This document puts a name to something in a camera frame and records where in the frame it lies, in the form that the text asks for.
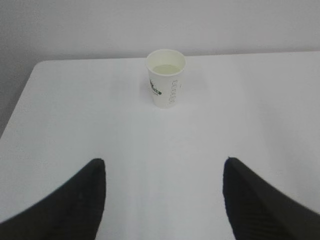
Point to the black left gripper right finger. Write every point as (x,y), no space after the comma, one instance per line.
(258,211)

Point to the white paper cup green logo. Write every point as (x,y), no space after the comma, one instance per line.
(165,72)

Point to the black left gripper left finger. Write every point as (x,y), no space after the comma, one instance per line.
(73,211)

